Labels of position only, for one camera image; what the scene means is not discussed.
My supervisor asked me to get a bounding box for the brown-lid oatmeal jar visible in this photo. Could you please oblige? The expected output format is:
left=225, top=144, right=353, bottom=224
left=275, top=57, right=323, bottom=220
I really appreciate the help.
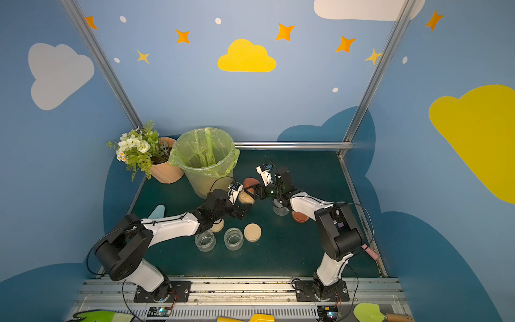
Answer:
left=238, top=178, right=260, bottom=205
left=272, top=199, right=290, bottom=216

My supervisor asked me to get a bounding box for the beige jar lid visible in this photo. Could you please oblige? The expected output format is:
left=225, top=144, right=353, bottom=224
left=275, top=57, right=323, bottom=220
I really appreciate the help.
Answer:
left=244, top=224, right=262, bottom=242
left=210, top=219, right=225, bottom=233

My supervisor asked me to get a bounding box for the beige-lid oatmeal jar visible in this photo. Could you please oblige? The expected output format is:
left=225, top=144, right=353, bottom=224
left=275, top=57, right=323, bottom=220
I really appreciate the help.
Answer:
left=224, top=228, right=244, bottom=251
left=194, top=229, right=217, bottom=252

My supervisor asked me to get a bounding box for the brown jar lid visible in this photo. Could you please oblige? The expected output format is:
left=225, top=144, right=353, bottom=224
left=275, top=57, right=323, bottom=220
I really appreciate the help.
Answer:
left=292, top=211, right=310, bottom=224

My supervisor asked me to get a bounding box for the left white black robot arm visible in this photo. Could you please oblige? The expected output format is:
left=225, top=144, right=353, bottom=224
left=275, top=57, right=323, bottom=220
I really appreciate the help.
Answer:
left=93, top=189, right=255, bottom=295

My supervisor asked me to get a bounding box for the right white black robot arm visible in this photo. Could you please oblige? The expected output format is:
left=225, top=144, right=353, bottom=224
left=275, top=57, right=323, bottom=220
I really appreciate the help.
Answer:
left=251, top=164, right=366, bottom=291

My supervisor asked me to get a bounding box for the mesh waste bin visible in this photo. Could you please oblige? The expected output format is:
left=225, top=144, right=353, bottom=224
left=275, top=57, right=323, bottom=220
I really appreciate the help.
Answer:
left=185, top=170, right=233, bottom=199

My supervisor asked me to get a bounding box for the green plastic bin liner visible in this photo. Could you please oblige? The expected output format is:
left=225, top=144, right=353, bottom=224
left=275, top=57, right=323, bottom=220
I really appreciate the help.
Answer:
left=168, top=127, right=240, bottom=178

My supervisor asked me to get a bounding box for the light blue spatula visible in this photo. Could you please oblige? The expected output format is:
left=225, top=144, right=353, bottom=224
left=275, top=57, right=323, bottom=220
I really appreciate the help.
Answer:
left=148, top=205, right=165, bottom=220

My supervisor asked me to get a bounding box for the yellow scoop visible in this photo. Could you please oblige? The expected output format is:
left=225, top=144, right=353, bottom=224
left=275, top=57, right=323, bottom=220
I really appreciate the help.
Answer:
left=216, top=313, right=276, bottom=322

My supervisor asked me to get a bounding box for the artificial white flower plant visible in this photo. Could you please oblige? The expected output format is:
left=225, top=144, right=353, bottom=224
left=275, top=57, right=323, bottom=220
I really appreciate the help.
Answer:
left=106, top=120, right=172, bottom=180

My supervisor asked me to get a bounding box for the left controller board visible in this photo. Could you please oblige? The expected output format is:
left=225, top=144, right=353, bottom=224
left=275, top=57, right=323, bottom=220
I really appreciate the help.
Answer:
left=147, top=307, right=172, bottom=317

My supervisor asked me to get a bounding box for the controller board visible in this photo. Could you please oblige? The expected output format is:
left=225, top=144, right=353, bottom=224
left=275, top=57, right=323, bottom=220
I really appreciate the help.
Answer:
left=147, top=307, right=172, bottom=317
left=317, top=306, right=340, bottom=322

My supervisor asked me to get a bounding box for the right controller board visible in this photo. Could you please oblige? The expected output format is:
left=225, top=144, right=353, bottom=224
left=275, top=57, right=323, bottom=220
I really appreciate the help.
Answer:
left=317, top=306, right=340, bottom=322

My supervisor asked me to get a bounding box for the green tool front left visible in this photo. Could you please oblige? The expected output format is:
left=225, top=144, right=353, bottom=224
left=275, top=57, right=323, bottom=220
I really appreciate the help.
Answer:
left=67, top=310, right=135, bottom=322

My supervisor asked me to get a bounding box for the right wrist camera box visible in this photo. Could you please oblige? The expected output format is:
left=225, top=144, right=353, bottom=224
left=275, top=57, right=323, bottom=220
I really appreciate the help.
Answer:
left=256, top=164, right=273, bottom=186

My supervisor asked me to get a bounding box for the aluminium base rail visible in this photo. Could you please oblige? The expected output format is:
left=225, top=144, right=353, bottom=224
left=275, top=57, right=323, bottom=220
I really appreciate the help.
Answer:
left=67, top=276, right=412, bottom=321

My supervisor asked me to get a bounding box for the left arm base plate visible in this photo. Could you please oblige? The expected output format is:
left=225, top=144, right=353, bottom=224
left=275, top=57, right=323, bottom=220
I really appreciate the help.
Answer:
left=134, top=280, right=192, bottom=303

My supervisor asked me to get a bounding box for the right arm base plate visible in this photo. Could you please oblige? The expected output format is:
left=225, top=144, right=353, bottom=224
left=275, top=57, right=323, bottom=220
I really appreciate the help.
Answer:
left=292, top=279, right=350, bottom=302

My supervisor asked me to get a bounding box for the purple pink-handled scoop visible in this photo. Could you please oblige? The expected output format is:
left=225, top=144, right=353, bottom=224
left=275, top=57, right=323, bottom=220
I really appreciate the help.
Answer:
left=362, top=244, right=380, bottom=261

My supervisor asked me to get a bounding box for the green spatula wooden handle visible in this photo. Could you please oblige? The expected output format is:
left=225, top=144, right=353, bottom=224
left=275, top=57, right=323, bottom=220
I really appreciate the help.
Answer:
left=354, top=303, right=414, bottom=322

